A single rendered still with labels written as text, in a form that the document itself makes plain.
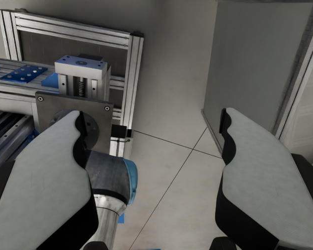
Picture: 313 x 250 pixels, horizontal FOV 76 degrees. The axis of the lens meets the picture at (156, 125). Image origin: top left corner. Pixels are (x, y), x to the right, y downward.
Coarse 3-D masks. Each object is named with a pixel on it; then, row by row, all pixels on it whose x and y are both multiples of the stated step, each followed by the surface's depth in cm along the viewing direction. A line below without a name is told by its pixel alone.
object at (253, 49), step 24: (216, 24) 136; (240, 24) 100; (264, 24) 79; (288, 24) 66; (216, 48) 137; (240, 48) 100; (264, 48) 80; (288, 48) 66; (216, 72) 138; (240, 72) 101; (264, 72) 80; (288, 72) 66; (216, 96) 139; (240, 96) 101; (264, 96) 80; (216, 120) 140; (264, 120) 81
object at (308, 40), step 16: (224, 0) 120; (240, 0) 98; (256, 0) 84; (272, 0) 73; (288, 0) 65; (304, 0) 58; (304, 32) 58; (304, 48) 59; (304, 64) 60; (288, 80) 66; (288, 96) 66; (288, 112) 68; (208, 128) 158; (272, 128) 75
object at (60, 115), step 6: (60, 114) 59; (66, 114) 58; (84, 114) 61; (54, 120) 60; (90, 120) 61; (48, 126) 59; (90, 126) 61; (96, 126) 63; (90, 132) 59; (96, 132) 62; (90, 138) 59; (96, 138) 63; (84, 144) 56; (90, 144) 60
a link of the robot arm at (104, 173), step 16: (96, 160) 49; (112, 160) 51; (128, 160) 54; (96, 176) 47; (112, 176) 48; (128, 176) 49; (96, 192) 44; (112, 192) 45; (128, 192) 49; (96, 208) 43; (112, 208) 45; (112, 224) 43; (96, 240) 40; (112, 240) 42
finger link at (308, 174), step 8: (296, 160) 7; (304, 160) 7; (304, 168) 7; (312, 168) 7; (304, 176) 7; (312, 176) 7; (312, 184) 6; (312, 192) 6; (280, 248) 5; (288, 248) 5
